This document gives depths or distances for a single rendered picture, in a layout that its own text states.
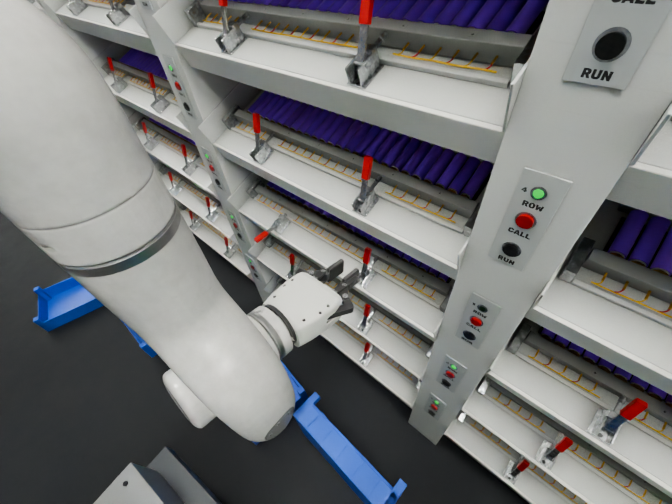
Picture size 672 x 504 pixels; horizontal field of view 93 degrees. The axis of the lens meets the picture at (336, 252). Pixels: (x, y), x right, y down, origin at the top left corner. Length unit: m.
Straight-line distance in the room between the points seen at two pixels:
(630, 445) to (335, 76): 0.64
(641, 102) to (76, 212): 0.37
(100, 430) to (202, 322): 1.08
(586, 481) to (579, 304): 0.44
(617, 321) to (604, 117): 0.24
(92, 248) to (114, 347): 1.28
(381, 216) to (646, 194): 0.31
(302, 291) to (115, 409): 0.99
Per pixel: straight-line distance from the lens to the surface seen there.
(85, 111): 0.23
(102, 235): 0.25
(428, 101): 0.38
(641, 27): 0.31
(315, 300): 0.51
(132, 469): 0.82
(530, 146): 0.34
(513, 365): 0.63
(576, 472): 0.83
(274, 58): 0.55
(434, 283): 0.63
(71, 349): 1.64
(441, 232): 0.49
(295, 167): 0.64
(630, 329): 0.48
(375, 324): 0.84
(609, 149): 0.33
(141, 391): 1.37
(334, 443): 0.90
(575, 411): 0.64
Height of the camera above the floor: 1.08
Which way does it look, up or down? 47 degrees down
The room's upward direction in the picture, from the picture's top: 6 degrees counter-clockwise
